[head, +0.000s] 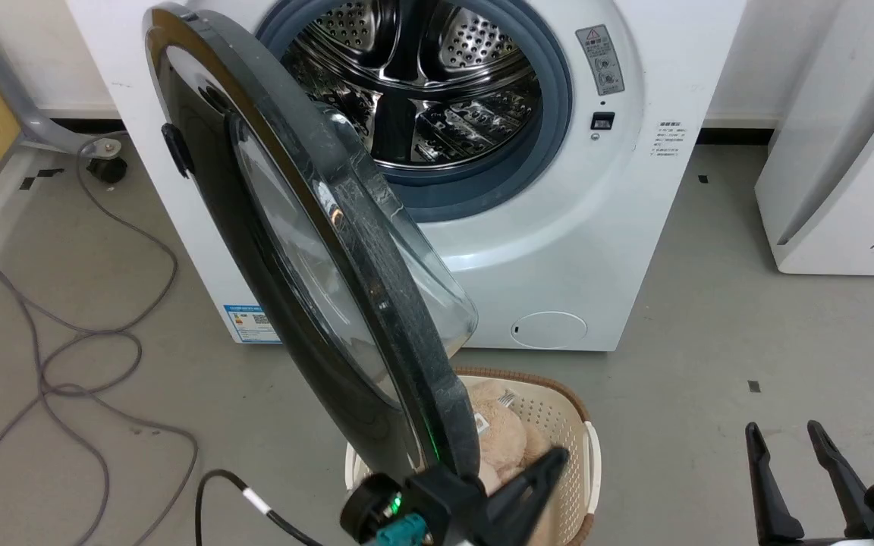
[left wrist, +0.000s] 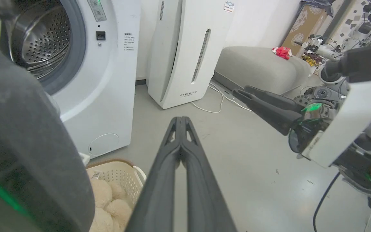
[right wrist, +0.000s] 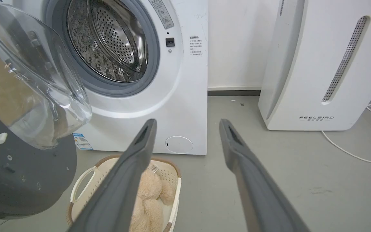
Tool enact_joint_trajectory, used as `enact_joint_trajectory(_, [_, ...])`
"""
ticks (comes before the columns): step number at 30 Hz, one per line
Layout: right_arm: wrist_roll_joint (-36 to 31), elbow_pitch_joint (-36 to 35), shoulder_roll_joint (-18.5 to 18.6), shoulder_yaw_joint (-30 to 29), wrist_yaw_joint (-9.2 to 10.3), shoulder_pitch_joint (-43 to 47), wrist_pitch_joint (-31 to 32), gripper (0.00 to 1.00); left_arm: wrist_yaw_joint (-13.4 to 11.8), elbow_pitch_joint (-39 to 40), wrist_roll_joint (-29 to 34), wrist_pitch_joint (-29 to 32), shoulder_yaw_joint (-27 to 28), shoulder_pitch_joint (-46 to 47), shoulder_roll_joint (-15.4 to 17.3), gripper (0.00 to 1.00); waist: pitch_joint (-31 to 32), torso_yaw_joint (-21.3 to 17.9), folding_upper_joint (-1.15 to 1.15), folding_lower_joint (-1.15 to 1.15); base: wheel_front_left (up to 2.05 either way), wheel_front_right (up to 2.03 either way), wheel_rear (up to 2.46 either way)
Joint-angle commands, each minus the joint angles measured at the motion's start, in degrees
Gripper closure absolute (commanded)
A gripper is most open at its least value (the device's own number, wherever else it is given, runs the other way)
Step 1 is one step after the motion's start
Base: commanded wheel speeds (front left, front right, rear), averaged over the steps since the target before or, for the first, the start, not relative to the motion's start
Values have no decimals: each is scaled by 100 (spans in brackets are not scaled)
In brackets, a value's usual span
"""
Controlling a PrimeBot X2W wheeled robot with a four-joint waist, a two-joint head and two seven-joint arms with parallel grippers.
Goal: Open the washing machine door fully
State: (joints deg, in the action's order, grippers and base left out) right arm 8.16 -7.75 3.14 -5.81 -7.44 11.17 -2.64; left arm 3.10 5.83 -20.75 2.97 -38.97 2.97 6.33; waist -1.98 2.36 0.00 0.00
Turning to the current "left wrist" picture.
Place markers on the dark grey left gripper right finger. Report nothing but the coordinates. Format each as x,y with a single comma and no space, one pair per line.
201,193

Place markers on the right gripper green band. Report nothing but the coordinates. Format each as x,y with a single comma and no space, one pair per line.
311,125

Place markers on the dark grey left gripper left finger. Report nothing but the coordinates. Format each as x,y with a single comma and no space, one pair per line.
159,193

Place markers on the white washing machine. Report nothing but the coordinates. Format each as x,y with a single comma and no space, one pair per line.
108,93

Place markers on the cream plastic laundry basket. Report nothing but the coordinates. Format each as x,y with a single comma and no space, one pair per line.
121,174

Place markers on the grey fabric sofa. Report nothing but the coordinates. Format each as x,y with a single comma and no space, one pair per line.
256,66

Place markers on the grey round wheeled base part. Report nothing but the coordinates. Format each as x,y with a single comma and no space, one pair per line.
322,93

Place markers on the beige plush toy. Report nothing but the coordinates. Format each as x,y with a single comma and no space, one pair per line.
108,209

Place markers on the red crumpled item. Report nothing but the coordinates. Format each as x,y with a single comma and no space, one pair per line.
282,52

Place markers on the brown patterned leaning board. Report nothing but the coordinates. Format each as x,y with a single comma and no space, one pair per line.
304,25

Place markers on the white tower air purifier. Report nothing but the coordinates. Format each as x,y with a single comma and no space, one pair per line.
182,48

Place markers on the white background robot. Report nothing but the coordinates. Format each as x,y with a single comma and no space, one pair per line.
364,30

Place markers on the perforated steel washer drum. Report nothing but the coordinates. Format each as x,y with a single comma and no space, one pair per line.
40,38

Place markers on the white wrist camera mount plate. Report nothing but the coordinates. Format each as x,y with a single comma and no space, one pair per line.
349,119

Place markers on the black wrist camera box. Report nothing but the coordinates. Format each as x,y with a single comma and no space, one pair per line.
364,62

